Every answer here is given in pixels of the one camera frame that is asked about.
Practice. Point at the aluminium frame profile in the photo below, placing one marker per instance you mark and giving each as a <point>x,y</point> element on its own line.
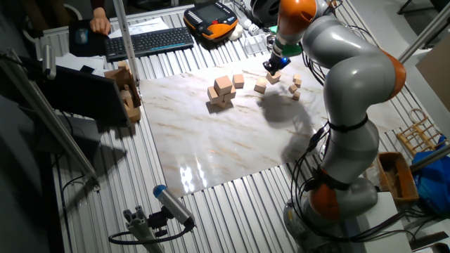
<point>126,38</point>
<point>429,31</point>
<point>70,147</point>
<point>429,160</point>

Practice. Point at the person's right hand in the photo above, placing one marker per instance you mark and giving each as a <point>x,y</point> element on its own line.
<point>100,22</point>

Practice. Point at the white pedestal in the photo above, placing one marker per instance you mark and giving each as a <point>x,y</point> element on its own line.
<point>386,225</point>

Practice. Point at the large wooden cube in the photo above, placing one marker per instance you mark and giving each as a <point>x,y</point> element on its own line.
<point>273,79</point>
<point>232,95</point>
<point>238,81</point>
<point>260,86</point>
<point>212,95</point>
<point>223,84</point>

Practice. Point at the white paper sheet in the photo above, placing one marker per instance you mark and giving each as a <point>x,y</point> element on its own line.
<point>147,26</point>

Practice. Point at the wooden block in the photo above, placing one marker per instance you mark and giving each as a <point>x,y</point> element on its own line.
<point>134,114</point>
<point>126,98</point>
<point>123,65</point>

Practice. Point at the black filament spool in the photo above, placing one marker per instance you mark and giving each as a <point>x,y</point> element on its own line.
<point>263,10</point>

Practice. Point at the black camera clamp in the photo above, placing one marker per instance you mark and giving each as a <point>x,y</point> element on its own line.
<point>158,221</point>

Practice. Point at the orange black teach pendant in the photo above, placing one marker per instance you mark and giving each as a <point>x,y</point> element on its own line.
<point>211,21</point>

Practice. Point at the grey computer mouse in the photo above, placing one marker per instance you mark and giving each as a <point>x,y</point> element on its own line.
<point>81,36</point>

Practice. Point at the white egg-shaped object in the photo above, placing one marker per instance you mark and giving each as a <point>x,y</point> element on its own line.
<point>236,32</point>

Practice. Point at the white paper stack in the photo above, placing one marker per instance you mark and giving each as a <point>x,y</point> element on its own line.
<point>70,61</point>

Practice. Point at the black monitor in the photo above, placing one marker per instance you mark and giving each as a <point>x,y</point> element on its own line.
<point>88,95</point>

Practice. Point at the grey frame-mounted device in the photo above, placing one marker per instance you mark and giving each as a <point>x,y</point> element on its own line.
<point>48,61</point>

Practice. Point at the marble pattern mat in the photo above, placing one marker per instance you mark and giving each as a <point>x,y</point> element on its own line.
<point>228,147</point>

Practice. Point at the white plug adapter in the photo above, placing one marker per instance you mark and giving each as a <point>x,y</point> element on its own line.
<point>247,24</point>

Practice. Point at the cardboard box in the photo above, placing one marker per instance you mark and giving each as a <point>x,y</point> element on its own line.
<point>119,76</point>

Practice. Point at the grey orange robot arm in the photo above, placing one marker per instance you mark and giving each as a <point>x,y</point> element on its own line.
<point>351,70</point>

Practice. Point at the wooden slat rack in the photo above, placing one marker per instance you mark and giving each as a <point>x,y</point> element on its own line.
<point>415,135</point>

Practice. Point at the grey camera with blue end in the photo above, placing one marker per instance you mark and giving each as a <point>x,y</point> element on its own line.
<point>174,205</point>

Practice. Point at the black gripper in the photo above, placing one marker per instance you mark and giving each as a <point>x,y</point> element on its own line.
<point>279,62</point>

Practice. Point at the black keyboard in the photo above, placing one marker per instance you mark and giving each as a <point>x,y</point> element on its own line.
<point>147,44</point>

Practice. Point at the black mouse pad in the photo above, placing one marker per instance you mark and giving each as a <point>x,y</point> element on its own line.
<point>79,49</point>

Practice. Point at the short aluminium profile stand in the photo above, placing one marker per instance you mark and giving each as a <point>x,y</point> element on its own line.
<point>140,232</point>

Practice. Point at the blue bag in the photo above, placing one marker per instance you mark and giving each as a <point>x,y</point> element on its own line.
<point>432,189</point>

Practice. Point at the brown cardboard board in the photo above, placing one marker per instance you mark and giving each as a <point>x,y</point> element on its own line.
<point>436,77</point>

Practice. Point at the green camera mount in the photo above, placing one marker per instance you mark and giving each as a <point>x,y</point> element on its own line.
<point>290,50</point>

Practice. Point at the person's right forearm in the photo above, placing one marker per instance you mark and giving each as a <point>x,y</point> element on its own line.
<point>98,4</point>

